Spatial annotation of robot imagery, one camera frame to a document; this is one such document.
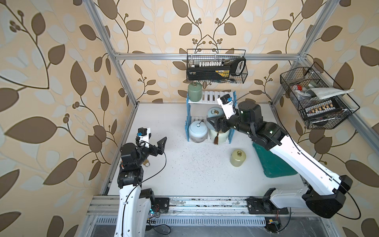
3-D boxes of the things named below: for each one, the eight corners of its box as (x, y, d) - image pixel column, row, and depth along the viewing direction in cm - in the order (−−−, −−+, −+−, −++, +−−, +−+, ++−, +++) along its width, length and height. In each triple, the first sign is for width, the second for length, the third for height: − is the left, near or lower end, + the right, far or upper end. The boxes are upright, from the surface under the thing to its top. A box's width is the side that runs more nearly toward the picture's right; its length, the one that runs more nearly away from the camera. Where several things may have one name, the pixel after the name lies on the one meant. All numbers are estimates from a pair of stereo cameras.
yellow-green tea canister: (230, 166, 89) (233, 160, 82) (229, 155, 93) (231, 149, 87) (243, 166, 89) (247, 160, 82) (241, 155, 93) (244, 149, 87)
